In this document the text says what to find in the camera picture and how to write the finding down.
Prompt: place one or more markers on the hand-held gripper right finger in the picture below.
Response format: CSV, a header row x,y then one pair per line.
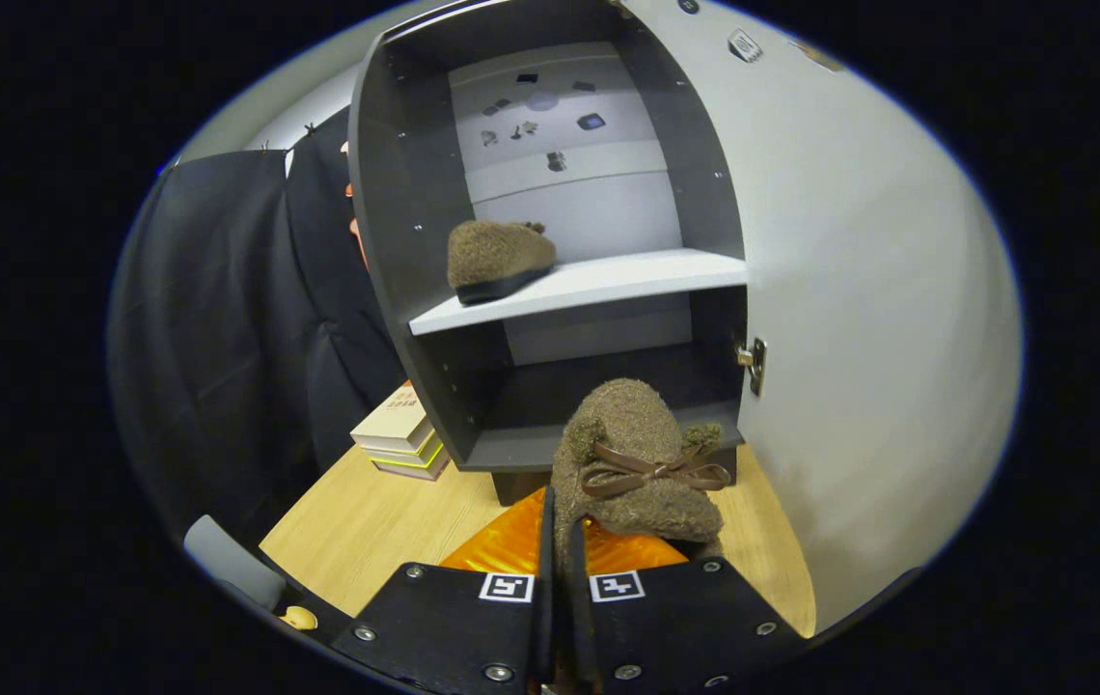
x,y
581,627

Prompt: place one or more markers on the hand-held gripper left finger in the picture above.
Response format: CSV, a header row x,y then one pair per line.
x,y
546,598

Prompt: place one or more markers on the brown fuzzy shoe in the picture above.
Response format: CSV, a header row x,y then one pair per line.
x,y
497,256
637,425

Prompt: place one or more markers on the beige shoe cabinet door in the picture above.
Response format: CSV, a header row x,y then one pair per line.
x,y
878,338

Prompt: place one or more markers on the metal door hinge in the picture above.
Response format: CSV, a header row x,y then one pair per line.
x,y
757,362

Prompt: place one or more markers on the white cabinet shelf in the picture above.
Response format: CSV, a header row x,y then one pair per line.
x,y
608,280

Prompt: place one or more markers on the yellow edged book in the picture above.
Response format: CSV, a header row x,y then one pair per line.
x,y
415,461

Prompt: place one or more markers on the beige cover book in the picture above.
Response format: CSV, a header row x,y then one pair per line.
x,y
394,420

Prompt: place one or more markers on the grey chair backrest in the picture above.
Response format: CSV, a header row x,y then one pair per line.
x,y
232,565

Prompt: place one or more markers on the black backdrop cloth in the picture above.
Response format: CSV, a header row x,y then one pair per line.
x,y
222,338

